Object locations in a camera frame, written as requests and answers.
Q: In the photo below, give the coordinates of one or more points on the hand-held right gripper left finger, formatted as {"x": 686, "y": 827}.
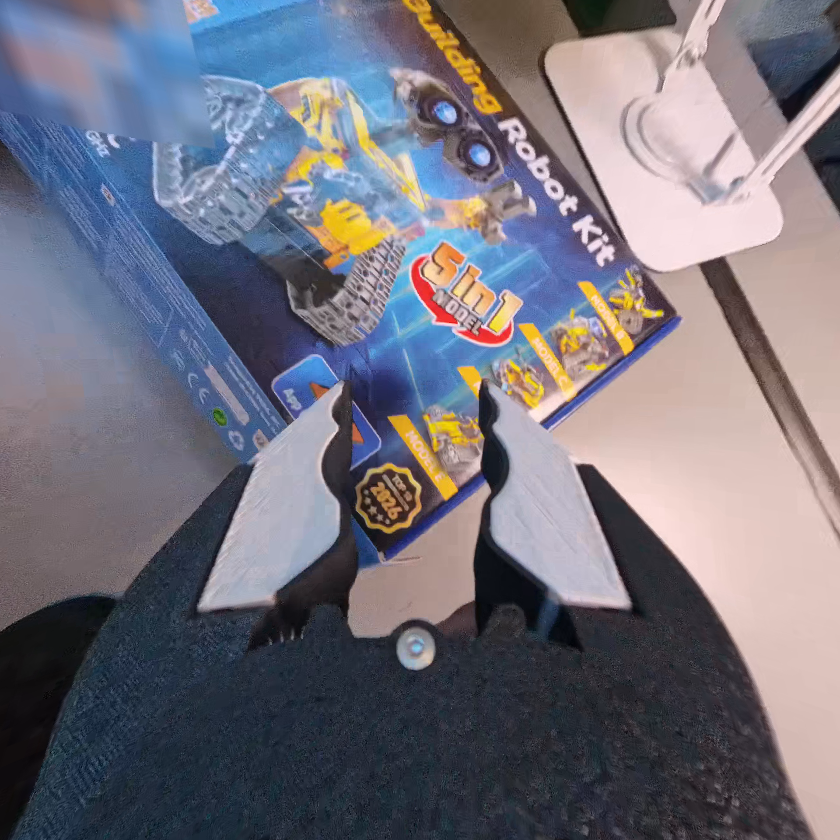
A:
{"x": 275, "y": 525}

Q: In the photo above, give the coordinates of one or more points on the blue cardboard kit box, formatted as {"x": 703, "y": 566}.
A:
{"x": 328, "y": 229}

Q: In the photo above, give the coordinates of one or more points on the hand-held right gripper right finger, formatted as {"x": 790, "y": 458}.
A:
{"x": 551, "y": 525}

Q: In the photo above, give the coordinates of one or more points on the white document stand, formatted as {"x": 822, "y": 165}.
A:
{"x": 656, "y": 131}

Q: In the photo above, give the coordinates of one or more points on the grey desk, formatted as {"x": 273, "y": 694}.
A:
{"x": 689, "y": 459}

